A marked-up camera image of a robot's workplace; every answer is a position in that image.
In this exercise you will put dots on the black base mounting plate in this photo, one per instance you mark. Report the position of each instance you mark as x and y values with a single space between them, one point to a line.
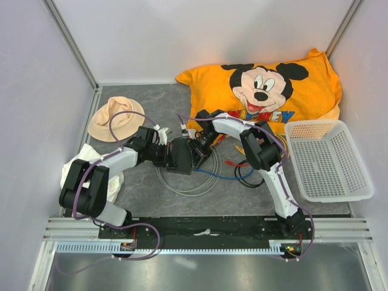
251 231

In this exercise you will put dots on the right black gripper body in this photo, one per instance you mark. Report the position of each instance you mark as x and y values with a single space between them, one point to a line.
201 146

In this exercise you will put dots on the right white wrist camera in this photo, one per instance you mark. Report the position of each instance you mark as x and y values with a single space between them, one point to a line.
191 133

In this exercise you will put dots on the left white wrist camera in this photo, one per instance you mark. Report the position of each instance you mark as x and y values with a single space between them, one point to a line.
162 133

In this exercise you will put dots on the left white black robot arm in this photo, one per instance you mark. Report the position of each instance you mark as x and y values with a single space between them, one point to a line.
86 185

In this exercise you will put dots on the white plastic basket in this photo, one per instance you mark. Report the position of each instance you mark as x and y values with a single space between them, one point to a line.
327 164

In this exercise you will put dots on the black network switch box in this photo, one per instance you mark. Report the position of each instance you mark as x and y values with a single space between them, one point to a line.
180 156

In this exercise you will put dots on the peach bucket hat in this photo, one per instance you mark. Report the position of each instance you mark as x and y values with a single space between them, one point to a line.
123 125

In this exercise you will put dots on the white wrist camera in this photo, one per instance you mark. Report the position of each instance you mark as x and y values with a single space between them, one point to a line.
191 133
162 133

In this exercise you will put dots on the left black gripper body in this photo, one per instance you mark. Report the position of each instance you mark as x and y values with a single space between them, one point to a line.
158 154

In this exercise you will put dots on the orange Mickey Mouse pillow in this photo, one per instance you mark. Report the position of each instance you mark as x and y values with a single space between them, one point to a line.
303 89

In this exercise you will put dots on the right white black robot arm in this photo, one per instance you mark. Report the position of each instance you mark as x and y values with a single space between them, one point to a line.
263 152

